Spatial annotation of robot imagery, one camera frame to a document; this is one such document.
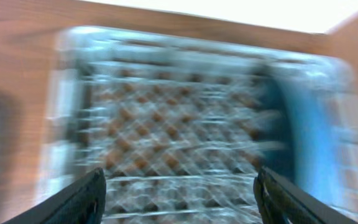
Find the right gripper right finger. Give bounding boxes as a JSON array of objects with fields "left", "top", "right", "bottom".
[{"left": 253, "top": 167, "right": 357, "bottom": 224}]

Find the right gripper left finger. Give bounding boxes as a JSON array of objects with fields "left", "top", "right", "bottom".
[{"left": 4, "top": 167, "right": 106, "bottom": 224}]

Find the dark blue plate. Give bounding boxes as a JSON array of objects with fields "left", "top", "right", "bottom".
[{"left": 256, "top": 65, "right": 344, "bottom": 205}]

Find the grey dishwasher rack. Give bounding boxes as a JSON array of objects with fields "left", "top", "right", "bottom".
[{"left": 36, "top": 26, "right": 358, "bottom": 223}]

